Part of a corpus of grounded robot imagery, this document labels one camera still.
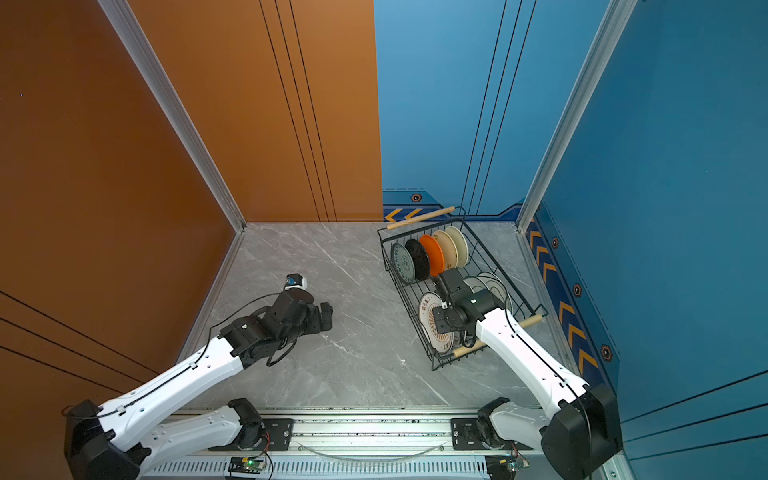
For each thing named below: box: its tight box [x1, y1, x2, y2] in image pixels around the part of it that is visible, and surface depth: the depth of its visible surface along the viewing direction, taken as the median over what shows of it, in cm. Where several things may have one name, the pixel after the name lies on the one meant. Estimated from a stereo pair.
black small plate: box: [405, 238, 430, 281], surface depth 96 cm
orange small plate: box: [419, 234, 445, 277], surface depth 98 cm
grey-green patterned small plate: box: [391, 242, 416, 283], surface depth 102 cm
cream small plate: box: [445, 226, 469, 268], surface depth 99 cm
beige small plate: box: [433, 230, 459, 271], surface depth 100 cm
